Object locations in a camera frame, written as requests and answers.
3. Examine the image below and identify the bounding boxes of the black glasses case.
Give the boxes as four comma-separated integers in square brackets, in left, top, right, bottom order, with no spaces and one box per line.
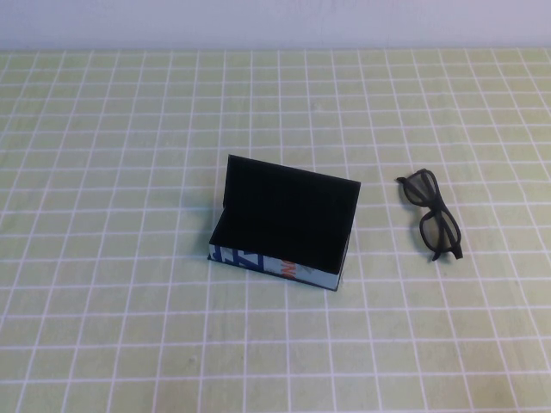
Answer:
[207,153,362,291]

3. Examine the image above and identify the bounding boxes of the black framed glasses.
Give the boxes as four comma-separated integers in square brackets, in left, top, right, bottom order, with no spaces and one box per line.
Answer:
[395,169,466,263]

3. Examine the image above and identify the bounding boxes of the green checked tablecloth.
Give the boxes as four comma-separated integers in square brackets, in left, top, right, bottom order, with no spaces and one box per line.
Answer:
[0,47,551,413]

